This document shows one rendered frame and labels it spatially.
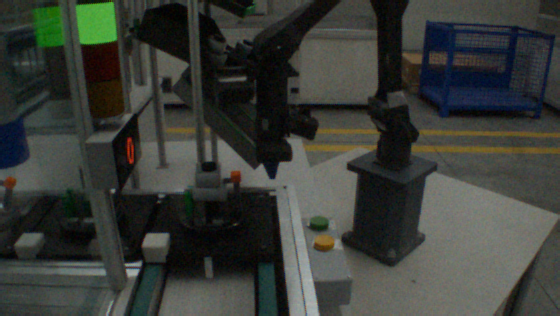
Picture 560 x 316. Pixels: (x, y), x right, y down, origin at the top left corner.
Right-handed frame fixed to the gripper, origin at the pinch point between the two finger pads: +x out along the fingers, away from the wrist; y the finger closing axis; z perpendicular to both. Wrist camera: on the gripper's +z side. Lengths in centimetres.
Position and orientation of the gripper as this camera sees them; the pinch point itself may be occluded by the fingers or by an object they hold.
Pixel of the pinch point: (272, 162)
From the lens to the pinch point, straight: 84.4
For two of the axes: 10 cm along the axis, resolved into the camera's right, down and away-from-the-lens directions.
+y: -0.5, -4.0, 9.2
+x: 0.0, 9.2, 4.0
